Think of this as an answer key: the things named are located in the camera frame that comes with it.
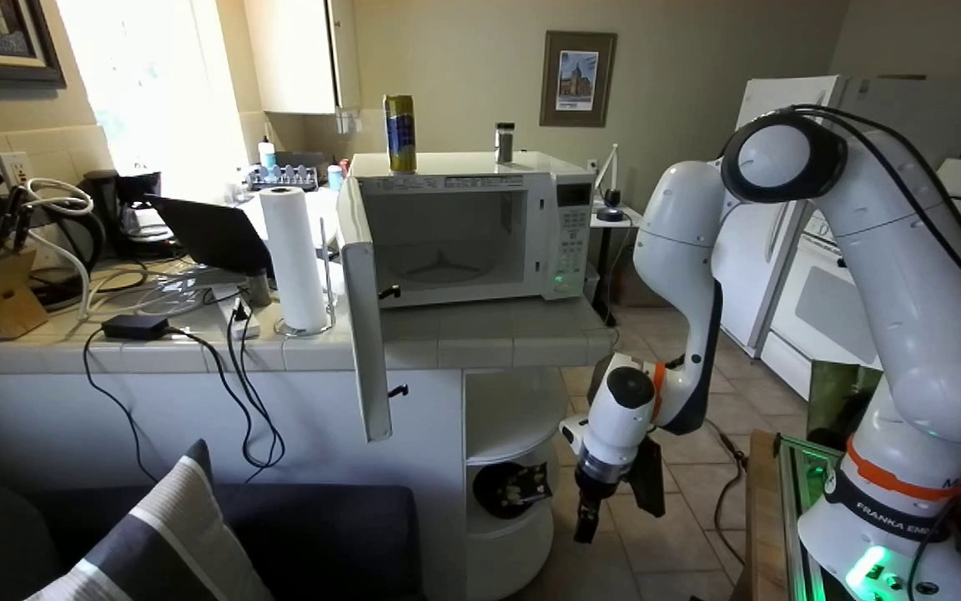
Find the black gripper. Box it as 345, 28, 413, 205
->
568, 441, 630, 548

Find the black bowl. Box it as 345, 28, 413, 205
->
469, 457, 557, 525

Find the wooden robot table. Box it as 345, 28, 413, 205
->
737, 429, 842, 601

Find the dark blue sofa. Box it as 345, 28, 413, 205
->
0, 445, 427, 601

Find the green box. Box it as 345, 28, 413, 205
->
804, 357, 883, 445

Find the white tiled counter with shelves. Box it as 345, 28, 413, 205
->
0, 298, 620, 601

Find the microwave door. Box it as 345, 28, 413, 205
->
334, 176, 396, 448

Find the small side table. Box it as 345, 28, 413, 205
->
586, 205, 648, 333

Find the white refrigerator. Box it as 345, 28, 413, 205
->
710, 71, 849, 362

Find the white low cabinet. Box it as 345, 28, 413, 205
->
755, 212, 887, 402

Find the white microwave oven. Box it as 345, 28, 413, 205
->
346, 149, 596, 313

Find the small desk lamp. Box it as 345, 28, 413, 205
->
590, 141, 630, 223

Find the small dark jar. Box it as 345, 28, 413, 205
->
492, 121, 522, 166

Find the white paper towel roll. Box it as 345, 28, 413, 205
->
257, 183, 331, 338

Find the large striped pillow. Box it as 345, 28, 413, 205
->
20, 439, 274, 601

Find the tall blue can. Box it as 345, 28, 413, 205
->
380, 92, 422, 176

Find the framed picture with white mat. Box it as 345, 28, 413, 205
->
537, 28, 620, 132

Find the black tablet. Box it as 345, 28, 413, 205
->
150, 194, 281, 284

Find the small white bottle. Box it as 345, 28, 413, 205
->
255, 134, 281, 176

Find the black power adapter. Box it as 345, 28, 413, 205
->
99, 311, 172, 344

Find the grey refrigerator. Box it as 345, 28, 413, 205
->
835, 75, 961, 171

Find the bright window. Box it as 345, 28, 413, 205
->
53, 0, 340, 209

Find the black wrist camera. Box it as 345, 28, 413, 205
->
623, 436, 671, 520

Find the black floor cable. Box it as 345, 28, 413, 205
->
701, 417, 755, 574

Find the black hanging cable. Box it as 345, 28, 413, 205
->
79, 328, 162, 484
166, 317, 291, 474

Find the white hose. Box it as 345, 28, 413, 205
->
20, 175, 99, 321

